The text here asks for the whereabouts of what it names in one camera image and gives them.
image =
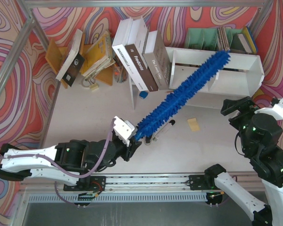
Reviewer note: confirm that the white bookshelf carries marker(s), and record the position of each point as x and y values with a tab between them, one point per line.
241	76

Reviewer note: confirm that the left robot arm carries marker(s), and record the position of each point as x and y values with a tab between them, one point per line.
71	162

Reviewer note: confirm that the blue microfiber duster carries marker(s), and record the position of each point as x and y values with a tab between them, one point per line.
178	98

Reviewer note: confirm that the black and white book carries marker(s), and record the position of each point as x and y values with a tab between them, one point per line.
72	61

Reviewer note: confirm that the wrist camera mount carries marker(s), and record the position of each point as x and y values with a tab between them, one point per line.
276	110
124	130

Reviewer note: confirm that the beige black stapler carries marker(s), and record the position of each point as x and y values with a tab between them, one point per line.
149	140

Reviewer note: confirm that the brown notebooks in organizer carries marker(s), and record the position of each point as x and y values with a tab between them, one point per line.
223	40

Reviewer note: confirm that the blue tape measure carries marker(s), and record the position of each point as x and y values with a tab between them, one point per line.
143	94

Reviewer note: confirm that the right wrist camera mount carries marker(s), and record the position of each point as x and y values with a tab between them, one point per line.
276	110

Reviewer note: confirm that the blue yellow book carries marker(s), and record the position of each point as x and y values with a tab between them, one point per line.
245	31

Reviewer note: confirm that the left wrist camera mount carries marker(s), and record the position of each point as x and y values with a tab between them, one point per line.
124	130

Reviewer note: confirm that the stack of yellow books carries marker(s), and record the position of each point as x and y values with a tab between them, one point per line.
98	57

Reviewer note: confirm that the brown Fredonia book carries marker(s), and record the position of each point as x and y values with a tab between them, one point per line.
142	76

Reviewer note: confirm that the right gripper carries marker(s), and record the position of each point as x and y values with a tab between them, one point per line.
236	108

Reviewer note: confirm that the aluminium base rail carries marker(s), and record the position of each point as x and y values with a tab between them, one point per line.
134	183

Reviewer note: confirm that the brass padlock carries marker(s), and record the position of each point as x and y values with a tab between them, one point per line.
89	84

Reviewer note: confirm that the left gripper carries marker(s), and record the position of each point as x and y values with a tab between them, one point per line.
133	146

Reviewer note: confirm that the clear pencil cup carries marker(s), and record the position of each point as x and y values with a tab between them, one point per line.
119	74

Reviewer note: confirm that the yellow wooden book stand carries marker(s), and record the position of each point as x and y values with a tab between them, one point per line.
54	55

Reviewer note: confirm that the grey Lonely Ones book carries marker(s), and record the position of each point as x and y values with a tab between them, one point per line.
157	59

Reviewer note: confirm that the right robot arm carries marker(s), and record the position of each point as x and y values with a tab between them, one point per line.
259	133

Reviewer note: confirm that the green desk organizer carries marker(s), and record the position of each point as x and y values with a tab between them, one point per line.
206	38

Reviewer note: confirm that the white Mademoiselle book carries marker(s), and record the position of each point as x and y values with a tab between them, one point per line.
120	41

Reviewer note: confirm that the tan sticky note pad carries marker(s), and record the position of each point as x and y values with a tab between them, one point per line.
193	124

